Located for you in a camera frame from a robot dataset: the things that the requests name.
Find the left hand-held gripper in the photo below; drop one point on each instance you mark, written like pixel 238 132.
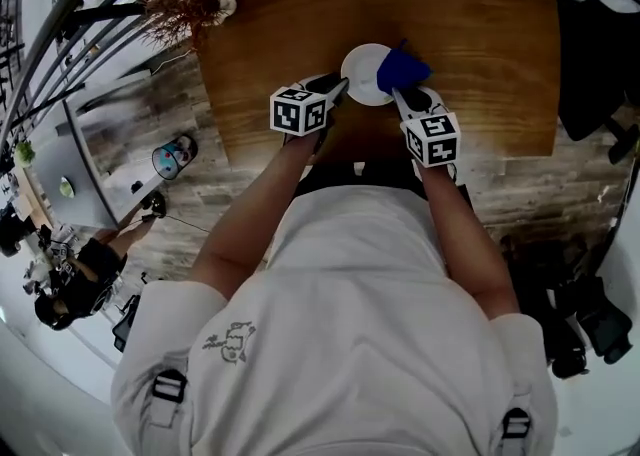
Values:
pixel 295 114

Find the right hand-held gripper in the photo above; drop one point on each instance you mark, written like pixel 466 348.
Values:
pixel 435 141

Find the person's white shirt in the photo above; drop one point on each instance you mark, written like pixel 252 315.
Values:
pixel 350 319

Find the person's right forearm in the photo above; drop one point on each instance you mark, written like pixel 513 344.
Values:
pixel 465 244

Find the black metal railing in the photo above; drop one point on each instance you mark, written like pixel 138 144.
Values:
pixel 100 11

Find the person's black trousers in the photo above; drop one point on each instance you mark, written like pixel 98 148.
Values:
pixel 380 174

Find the green plant in white vase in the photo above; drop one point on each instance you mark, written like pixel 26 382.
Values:
pixel 24 151

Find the white round plate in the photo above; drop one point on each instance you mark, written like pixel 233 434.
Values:
pixel 362 74

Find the small green bowl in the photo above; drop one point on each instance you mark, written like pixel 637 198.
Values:
pixel 66 187

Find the grey desk with white frame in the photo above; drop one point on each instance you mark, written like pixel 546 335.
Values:
pixel 75 164

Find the person's left forearm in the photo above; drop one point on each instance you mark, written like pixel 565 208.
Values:
pixel 250 214

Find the blue cloth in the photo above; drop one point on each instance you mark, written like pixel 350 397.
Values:
pixel 400 69

